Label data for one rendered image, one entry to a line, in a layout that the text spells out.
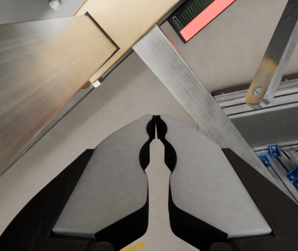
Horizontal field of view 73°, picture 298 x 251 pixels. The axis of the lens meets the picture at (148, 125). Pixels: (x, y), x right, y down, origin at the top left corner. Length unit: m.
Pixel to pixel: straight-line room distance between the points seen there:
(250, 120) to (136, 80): 0.60
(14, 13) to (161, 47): 0.36
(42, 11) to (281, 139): 1.09
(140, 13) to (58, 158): 1.39
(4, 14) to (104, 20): 0.34
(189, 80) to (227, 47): 0.92
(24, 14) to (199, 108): 0.39
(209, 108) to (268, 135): 0.93
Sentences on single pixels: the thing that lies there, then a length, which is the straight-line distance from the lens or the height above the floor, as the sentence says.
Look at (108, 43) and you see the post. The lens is 0.18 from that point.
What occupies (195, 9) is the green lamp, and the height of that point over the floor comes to 0.70.
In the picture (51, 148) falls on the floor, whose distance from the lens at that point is 1.48.
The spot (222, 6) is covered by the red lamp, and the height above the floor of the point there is 0.70.
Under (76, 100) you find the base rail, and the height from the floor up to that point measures 0.70.
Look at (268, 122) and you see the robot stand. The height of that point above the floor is 0.21.
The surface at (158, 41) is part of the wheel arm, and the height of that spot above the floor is 0.85.
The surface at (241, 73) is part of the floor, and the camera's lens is 1.18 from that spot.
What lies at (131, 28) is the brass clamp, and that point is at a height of 0.86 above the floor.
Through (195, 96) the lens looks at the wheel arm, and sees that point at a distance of 0.22.
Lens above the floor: 1.05
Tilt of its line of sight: 60 degrees down
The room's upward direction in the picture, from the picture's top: 177 degrees counter-clockwise
